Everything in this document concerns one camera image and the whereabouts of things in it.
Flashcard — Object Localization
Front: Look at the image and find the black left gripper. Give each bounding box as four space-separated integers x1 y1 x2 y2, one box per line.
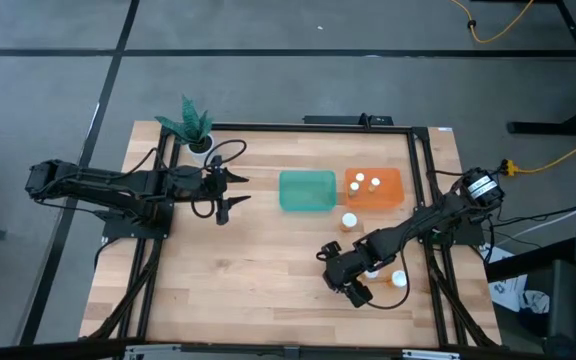
201 166 253 226

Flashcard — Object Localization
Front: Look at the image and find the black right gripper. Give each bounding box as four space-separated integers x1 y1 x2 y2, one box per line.
316 240 375 309

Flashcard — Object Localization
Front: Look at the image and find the teal translucent plastic bin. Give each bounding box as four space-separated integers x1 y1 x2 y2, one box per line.
278 169 338 213

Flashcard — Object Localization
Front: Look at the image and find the orange translucent plastic bin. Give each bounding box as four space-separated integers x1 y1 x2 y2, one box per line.
343 167 406 210

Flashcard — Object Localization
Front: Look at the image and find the white plant pot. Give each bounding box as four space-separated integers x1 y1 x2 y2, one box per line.
186 133 216 166

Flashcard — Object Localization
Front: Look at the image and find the green artificial plant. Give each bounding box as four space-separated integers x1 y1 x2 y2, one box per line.
154 94 214 146

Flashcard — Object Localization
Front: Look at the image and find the black gantry bar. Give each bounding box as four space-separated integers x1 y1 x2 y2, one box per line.
0 339 576 360

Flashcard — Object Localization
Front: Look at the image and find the white printed paper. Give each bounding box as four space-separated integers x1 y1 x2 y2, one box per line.
485 244 529 312

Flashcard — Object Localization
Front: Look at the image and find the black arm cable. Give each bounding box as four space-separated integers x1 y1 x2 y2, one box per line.
189 198 218 220
202 138 248 171

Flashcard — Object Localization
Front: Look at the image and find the black aluminium table frame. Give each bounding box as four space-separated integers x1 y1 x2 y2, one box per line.
80 122 502 351

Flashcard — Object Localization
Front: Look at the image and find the black mount bar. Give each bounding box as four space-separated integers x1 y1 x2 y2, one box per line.
302 114 395 127

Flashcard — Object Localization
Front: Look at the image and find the white cable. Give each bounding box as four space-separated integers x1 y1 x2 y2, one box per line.
510 192 576 239

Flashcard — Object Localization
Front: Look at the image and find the black desk frame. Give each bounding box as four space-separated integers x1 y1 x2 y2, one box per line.
506 0 576 136

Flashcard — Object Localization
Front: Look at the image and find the yellow extension cable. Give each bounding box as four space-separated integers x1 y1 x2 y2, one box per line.
450 0 537 45

